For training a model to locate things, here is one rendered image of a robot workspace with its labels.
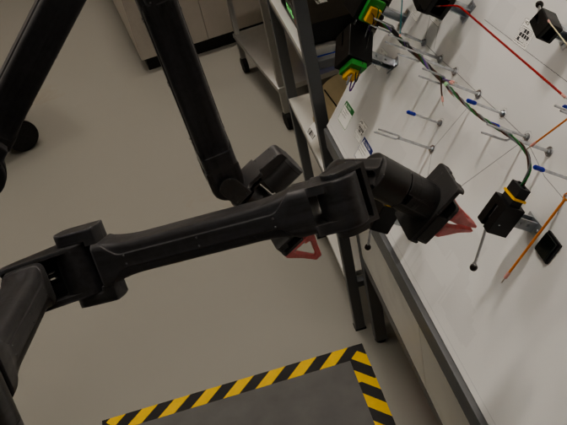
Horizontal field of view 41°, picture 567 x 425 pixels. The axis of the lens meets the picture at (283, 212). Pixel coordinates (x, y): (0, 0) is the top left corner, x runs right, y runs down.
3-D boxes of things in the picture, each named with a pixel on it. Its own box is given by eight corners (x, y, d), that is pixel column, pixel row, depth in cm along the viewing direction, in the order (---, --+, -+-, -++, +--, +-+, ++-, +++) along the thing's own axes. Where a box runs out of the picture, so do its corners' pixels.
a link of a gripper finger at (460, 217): (443, 233, 114) (399, 211, 109) (475, 199, 111) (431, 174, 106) (460, 263, 108) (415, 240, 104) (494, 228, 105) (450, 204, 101)
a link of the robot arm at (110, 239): (73, 314, 105) (44, 241, 102) (91, 297, 110) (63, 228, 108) (372, 240, 94) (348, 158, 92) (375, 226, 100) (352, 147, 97)
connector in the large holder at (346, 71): (367, 62, 175) (352, 57, 173) (366, 73, 174) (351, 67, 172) (353, 74, 180) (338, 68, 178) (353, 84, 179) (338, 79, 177)
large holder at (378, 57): (402, 13, 185) (352, -7, 179) (400, 74, 178) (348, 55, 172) (386, 28, 191) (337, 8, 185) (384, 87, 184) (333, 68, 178)
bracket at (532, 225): (522, 221, 128) (499, 214, 126) (531, 211, 127) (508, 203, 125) (534, 238, 125) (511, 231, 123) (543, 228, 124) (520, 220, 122)
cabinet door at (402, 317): (424, 390, 189) (411, 275, 166) (361, 257, 233) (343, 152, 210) (432, 387, 189) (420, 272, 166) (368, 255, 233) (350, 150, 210)
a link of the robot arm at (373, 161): (371, 190, 96) (386, 148, 96) (339, 189, 101) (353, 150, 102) (409, 209, 99) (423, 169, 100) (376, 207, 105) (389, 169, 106)
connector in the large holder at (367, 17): (384, 2, 175) (369, -5, 173) (388, 6, 172) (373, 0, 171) (372, 24, 177) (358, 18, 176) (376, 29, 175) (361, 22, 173)
